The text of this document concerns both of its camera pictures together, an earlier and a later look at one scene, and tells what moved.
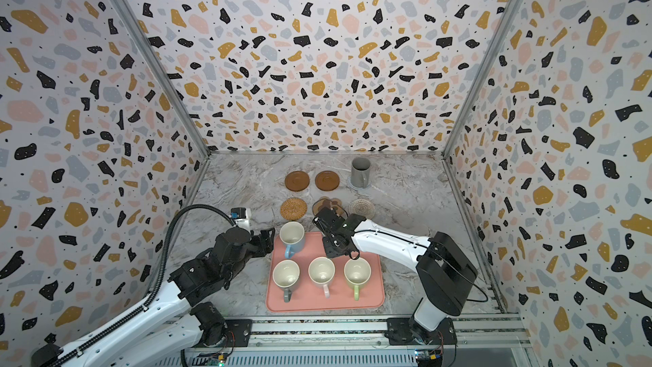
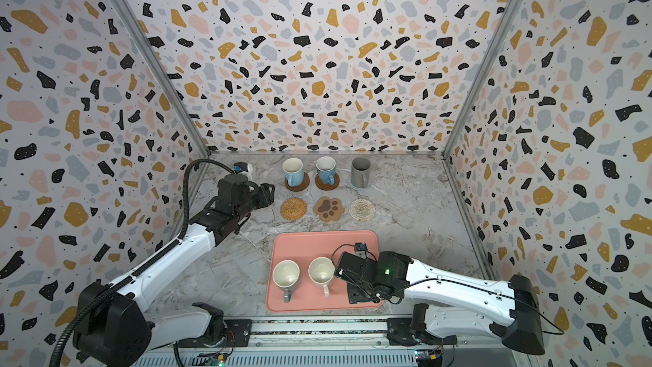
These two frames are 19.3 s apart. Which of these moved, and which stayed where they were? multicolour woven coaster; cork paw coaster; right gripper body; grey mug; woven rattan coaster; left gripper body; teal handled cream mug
Moved: right gripper body; left gripper body
Stayed: cork paw coaster; multicolour woven coaster; grey mug; woven rattan coaster; teal handled cream mug
